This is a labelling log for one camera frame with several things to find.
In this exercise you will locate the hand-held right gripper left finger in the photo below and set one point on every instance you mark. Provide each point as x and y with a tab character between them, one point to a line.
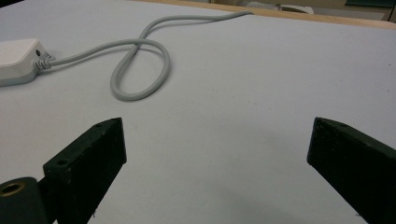
87	161

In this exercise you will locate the white power strip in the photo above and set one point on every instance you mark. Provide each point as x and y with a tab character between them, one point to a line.
17	60

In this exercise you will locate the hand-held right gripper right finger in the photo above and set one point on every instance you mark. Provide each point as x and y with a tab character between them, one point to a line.
355	165

